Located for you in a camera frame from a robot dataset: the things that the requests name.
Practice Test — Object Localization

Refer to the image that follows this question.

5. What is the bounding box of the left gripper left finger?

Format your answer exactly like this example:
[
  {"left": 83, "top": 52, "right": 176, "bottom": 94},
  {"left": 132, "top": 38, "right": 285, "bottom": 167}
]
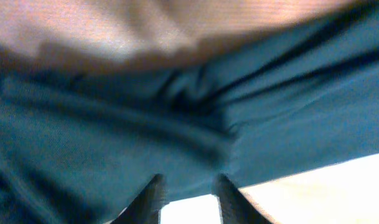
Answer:
[{"left": 111, "top": 174, "right": 166, "bottom": 224}]

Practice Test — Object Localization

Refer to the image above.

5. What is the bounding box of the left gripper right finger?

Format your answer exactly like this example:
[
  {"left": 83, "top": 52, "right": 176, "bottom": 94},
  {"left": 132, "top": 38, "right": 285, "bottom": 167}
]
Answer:
[{"left": 213, "top": 174, "right": 271, "bottom": 224}]

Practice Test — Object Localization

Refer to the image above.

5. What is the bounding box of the black shirt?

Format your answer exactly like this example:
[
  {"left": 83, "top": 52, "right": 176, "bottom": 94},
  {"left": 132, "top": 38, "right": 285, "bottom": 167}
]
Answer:
[{"left": 0, "top": 1, "right": 379, "bottom": 223}]

